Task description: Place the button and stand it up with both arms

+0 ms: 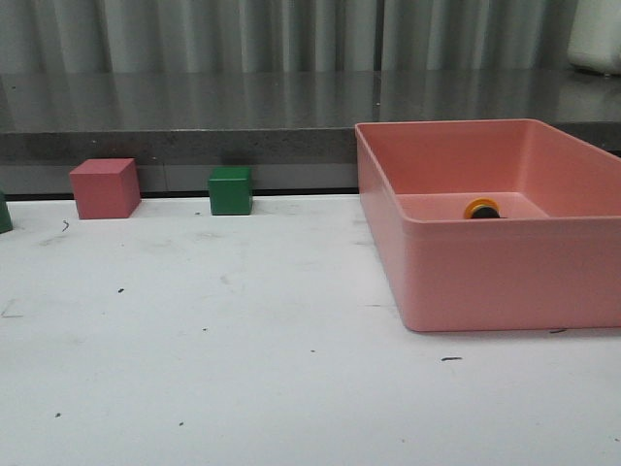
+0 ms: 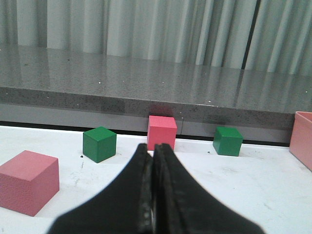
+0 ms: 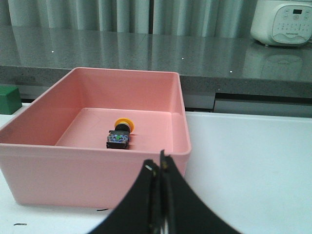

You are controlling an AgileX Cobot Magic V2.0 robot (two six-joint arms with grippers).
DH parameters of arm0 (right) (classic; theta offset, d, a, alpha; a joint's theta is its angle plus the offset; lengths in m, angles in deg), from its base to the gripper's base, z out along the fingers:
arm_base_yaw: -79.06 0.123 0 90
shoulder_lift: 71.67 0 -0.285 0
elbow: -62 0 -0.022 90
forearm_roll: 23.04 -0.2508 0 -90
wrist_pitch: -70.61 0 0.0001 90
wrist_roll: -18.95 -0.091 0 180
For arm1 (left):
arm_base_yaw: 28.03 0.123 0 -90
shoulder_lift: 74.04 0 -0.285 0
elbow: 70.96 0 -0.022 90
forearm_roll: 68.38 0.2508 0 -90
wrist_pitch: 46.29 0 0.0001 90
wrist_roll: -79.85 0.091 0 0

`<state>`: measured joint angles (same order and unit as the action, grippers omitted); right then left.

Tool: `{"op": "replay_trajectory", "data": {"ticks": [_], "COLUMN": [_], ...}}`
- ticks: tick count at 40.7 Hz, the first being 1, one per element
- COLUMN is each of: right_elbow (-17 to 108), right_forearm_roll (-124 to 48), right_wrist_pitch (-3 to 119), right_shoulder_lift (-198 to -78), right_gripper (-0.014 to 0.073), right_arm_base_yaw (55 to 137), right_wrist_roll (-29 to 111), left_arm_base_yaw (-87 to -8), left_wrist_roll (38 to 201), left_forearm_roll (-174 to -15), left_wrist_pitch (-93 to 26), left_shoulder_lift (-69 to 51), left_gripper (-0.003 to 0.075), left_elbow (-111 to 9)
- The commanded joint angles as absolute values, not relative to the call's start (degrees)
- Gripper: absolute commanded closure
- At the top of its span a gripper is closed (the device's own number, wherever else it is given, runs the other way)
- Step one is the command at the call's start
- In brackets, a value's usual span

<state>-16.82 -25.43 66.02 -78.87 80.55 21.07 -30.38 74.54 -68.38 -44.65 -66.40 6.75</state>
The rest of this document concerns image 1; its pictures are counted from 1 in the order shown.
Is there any green block at left edge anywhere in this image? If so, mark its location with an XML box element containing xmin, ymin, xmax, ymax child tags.
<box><xmin>0</xmin><ymin>191</ymin><xmax>14</xmax><ymax>234</ymax></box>

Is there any pink plastic bin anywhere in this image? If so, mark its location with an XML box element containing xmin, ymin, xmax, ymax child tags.
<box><xmin>355</xmin><ymin>119</ymin><xmax>620</xmax><ymax>331</ymax></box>

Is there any white container on counter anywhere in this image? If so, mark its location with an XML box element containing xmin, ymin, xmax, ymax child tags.
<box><xmin>567</xmin><ymin>0</ymin><xmax>620</xmax><ymax>75</ymax></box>

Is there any pink cube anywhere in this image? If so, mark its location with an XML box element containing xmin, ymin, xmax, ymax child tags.
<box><xmin>69</xmin><ymin>158</ymin><xmax>142</xmax><ymax>219</ymax></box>

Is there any grey stone counter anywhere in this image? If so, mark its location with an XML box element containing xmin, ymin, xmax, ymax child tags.
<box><xmin>1</xmin><ymin>70</ymin><xmax>620</xmax><ymax>199</ymax></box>

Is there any green cube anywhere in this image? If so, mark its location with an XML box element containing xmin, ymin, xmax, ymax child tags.
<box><xmin>208</xmin><ymin>166</ymin><xmax>253</xmax><ymax>216</ymax></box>

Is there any yellow push button switch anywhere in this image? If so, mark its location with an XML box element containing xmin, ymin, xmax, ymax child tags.
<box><xmin>463</xmin><ymin>197</ymin><xmax>502</xmax><ymax>219</ymax></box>

